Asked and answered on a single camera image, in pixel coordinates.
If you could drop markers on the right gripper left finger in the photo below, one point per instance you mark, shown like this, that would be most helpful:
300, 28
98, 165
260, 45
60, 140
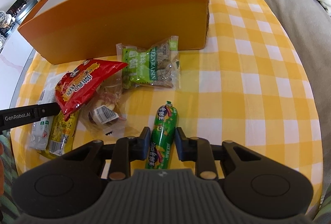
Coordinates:
126, 150

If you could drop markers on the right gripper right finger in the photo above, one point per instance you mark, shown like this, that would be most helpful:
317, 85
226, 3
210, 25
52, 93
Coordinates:
197, 150

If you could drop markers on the white snack packet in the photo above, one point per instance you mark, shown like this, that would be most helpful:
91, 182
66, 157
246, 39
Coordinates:
41, 130

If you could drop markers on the green sausage stick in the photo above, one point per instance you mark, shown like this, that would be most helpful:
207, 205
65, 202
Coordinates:
162, 137

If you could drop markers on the yellow snack packet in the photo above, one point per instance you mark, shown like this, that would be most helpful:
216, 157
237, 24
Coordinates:
61, 135

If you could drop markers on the red snack bag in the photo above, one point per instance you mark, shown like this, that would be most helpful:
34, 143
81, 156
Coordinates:
78, 87

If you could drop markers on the clear pastry packet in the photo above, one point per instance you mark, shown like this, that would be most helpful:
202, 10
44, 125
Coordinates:
102, 115

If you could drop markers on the green raisin packet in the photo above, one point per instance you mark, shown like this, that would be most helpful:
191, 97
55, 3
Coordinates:
157, 66

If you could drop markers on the striped green blanket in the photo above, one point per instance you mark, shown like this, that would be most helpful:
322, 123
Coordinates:
9, 211

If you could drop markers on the orange cardboard box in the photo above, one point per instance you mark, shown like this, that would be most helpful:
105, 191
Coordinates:
63, 31

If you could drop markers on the beige sofa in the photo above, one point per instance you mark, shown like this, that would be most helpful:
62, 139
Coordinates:
308, 27

